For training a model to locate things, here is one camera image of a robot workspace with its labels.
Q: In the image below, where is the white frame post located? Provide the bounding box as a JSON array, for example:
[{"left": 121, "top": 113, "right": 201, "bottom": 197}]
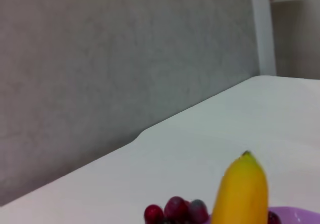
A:
[{"left": 249, "top": 0, "right": 278, "bottom": 77}]

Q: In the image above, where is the dark red grape bunch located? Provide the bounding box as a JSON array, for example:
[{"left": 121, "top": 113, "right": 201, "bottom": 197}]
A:
[{"left": 143, "top": 196, "right": 282, "bottom": 224}]

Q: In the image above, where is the yellow banana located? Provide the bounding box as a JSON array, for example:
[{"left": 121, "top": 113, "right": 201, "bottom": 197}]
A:
[{"left": 211, "top": 150, "right": 270, "bottom": 224}]

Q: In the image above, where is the purple scalloped plastic bowl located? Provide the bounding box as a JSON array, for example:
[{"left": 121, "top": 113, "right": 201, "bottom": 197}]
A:
[{"left": 207, "top": 206, "right": 320, "bottom": 224}]

